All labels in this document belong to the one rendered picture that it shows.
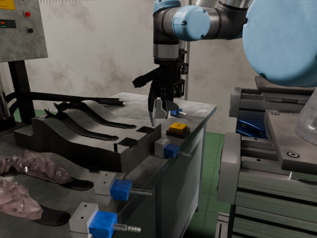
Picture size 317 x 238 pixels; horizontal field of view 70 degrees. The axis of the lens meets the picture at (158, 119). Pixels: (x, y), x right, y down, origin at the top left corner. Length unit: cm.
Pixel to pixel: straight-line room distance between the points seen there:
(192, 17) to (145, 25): 246
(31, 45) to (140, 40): 177
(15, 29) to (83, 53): 209
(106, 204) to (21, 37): 111
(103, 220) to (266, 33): 41
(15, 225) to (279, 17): 53
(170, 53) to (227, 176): 37
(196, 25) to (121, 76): 269
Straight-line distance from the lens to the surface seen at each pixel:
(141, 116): 118
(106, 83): 334
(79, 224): 48
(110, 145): 70
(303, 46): 28
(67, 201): 57
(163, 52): 65
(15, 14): 146
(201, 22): 56
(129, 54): 310
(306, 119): 45
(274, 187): 45
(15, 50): 144
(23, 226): 54
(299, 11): 28
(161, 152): 78
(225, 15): 63
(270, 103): 90
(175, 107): 76
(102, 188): 56
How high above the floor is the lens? 120
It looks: 21 degrees down
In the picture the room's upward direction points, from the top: straight up
